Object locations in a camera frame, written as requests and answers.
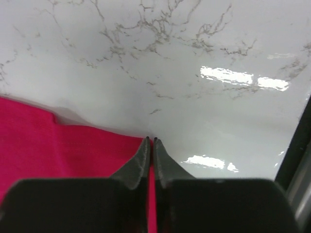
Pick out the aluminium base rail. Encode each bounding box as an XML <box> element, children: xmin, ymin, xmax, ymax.
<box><xmin>276</xmin><ymin>100</ymin><xmax>311</xmax><ymax>226</ymax></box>

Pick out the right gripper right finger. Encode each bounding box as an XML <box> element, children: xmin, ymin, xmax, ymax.
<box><xmin>153</xmin><ymin>139</ymin><xmax>300</xmax><ymax>233</ymax></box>

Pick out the red t shirt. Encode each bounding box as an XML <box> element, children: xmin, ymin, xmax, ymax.
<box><xmin>0</xmin><ymin>98</ymin><xmax>157</xmax><ymax>233</ymax></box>

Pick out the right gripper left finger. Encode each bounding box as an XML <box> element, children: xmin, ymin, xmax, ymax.
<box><xmin>0</xmin><ymin>138</ymin><xmax>150</xmax><ymax>233</ymax></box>

